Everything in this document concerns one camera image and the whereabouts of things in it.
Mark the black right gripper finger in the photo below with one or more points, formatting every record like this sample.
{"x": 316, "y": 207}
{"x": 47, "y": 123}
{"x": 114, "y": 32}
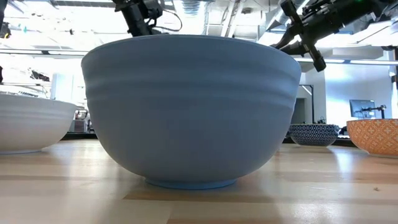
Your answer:
{"x": 289, "y": 39}
{"x": 297, "y": 49}

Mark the bowl yellow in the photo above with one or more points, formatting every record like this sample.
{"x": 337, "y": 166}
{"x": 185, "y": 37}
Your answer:
{"x": 314, "y": 135}

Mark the large plain blue bowl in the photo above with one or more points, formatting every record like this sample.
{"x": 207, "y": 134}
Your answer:
{"x": 191, "y": 109}

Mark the bowl turquoise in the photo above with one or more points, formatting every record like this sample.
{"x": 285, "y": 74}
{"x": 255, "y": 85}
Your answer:
{"x": 376, "y": 137}

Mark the large plain white bowl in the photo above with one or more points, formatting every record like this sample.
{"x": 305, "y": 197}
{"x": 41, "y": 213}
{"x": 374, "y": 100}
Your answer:
{"x": 31, "y": 124}

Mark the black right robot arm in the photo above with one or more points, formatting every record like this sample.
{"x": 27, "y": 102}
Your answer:
{"x": 385, "y": 4}

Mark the dark computer monitor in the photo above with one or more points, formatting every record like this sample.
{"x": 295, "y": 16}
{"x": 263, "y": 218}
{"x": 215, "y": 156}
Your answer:
{"x": 362, "y": 108}

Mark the grey storage cart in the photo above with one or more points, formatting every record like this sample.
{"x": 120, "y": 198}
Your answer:
{"x": 81, "y": 124}

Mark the black hanging device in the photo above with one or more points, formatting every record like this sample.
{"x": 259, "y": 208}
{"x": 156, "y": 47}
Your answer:
{"x": 4, "y": 30}

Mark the silver ventilation duct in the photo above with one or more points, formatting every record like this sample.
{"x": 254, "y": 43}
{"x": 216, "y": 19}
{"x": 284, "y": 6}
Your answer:
{"x": 190, "y": 7}

